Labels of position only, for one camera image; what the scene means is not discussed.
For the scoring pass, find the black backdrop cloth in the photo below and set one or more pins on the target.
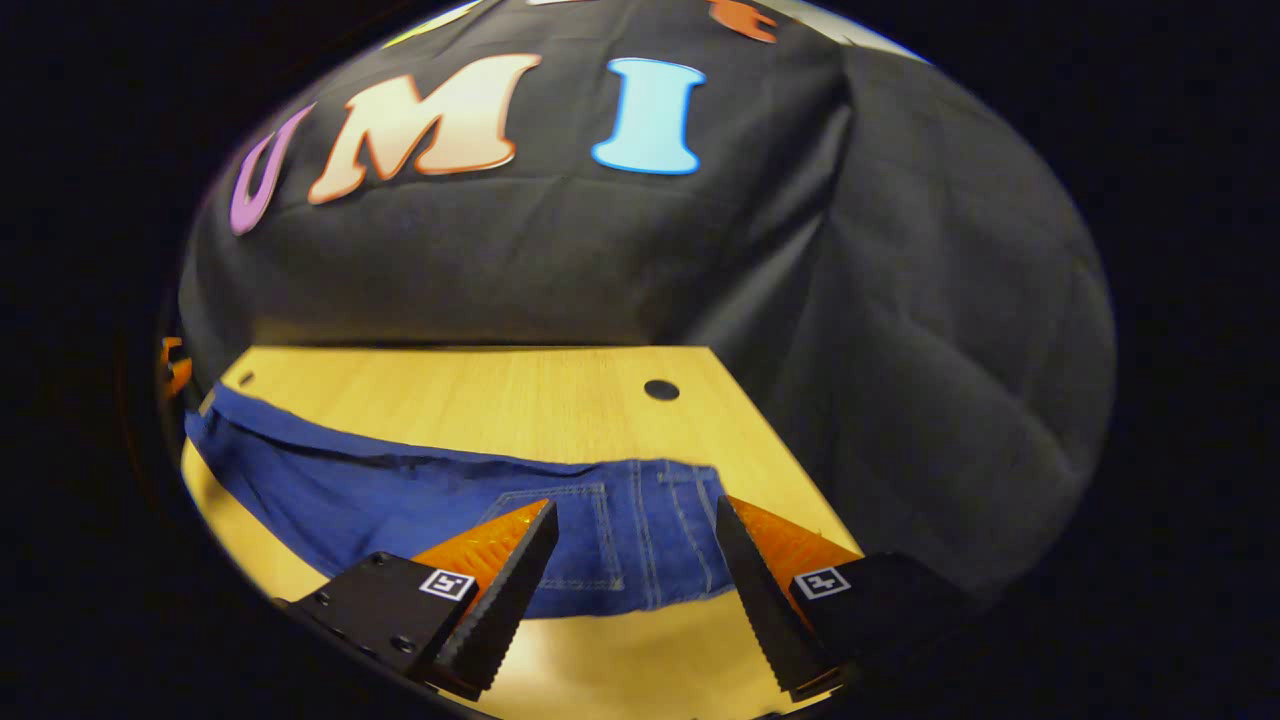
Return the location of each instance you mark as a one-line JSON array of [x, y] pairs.
[[850, 300]]

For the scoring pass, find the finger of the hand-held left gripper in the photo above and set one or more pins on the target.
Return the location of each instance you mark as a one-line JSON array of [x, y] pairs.
[[176, 365]]

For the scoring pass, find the blue jeans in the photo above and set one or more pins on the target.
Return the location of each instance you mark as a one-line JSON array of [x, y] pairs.
[[400, 500]]

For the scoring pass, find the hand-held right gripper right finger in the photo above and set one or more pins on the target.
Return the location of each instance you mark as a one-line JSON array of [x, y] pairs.
[[760, 600]]

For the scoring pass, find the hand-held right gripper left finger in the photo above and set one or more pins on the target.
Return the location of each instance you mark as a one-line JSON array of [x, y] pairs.
[[505, 610]]

